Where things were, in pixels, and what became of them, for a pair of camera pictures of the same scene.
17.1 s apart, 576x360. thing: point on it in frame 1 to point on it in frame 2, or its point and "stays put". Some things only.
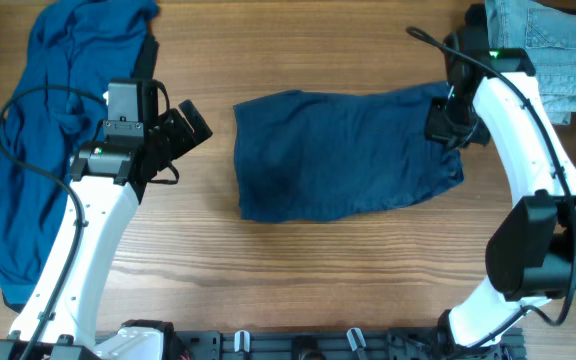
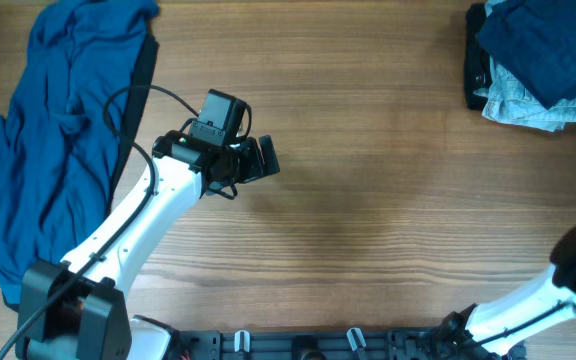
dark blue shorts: [303, 157] to [554, 47]
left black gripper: [185, 136] to [254, 167]
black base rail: [335, 344] stays put
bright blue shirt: [88, 45] stays put
